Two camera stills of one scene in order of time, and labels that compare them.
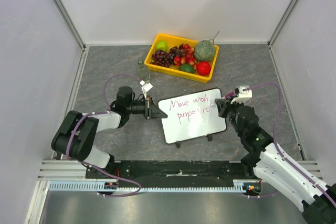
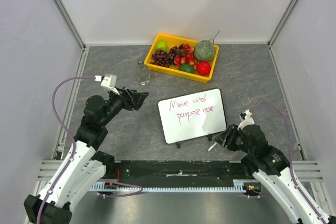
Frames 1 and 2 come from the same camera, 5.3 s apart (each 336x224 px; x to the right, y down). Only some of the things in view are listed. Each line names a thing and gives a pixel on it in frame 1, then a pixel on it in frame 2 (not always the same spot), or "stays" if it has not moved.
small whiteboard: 192,115 stays
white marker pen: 224,97 -> 209,149
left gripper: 148,114 -> 132,99
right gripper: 226,106 -> 230,137
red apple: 203,68 stays
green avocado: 187,67 stays
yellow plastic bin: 172,41 stays
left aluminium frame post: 62,10 stays
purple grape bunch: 162,59 stays
